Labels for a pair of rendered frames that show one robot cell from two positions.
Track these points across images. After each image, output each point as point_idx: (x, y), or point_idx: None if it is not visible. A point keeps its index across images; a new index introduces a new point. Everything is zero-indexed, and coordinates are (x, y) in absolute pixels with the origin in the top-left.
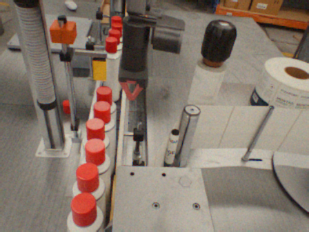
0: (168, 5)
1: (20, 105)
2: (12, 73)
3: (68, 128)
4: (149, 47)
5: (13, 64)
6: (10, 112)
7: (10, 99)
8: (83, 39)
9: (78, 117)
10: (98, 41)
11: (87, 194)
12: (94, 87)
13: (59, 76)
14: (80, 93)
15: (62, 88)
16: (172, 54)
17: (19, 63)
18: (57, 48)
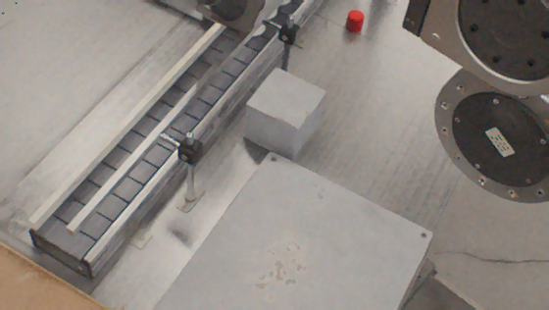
0: None
1: (422, 60)
2: (426, 141)
3: (364, 1)
4: (80, 128)
5: (424, 170)
6: (435, 54)
7: (435, 77)
8: (274, 105)
9: (345, 10)
10: (197, 196)
11: None
12: (292, 55)
13: (343, 103)
14: (323, 50)
15: (348, 73)
16: (49, 82)
17: (411, 169)
18: (322, 177)
